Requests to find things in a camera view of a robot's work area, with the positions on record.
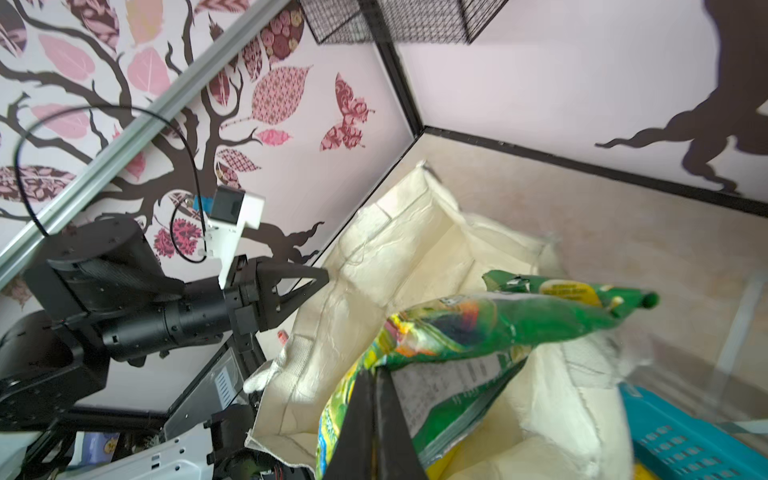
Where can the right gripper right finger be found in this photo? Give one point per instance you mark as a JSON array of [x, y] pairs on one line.
[[396, 458]]

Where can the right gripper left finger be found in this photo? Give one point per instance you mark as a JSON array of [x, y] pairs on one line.
[[353, 455]]

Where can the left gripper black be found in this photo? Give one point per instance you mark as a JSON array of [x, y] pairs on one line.
[[259, 295]]

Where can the green yellow snack bag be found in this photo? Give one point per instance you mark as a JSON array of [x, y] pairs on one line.
[[451, 358]]

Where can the cream canvas grocery bag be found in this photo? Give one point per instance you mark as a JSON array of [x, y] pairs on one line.
[[561, 417]]

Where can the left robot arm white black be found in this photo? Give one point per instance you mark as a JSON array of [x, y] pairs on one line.
[[104, 298]]

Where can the teal plastic basket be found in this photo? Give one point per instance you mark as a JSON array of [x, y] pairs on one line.
[[673, 445]]

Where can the white wooden shelf rack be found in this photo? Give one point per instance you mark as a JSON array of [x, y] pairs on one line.
[[715, 405]]

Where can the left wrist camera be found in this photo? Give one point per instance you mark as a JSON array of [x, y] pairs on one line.
[[226, 215]]

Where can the aluminium frame rail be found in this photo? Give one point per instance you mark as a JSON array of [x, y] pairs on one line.
[[139, 133]]

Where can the black wire basket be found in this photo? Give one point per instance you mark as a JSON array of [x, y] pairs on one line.
[[399, 21]]

